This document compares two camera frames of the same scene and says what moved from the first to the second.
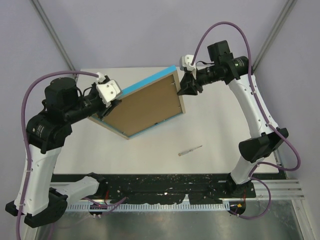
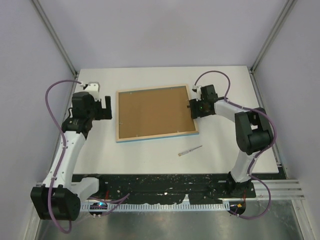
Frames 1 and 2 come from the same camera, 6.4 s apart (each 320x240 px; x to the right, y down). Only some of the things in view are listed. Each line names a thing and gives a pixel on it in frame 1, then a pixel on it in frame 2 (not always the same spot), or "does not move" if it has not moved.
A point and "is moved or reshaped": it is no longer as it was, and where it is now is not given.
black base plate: (152, 188) does not move
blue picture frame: (149, 103) is moved or reshaped
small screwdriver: (181, 153) does not move
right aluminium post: (287, 8) does not move
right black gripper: (187, 84) to (194, 104)
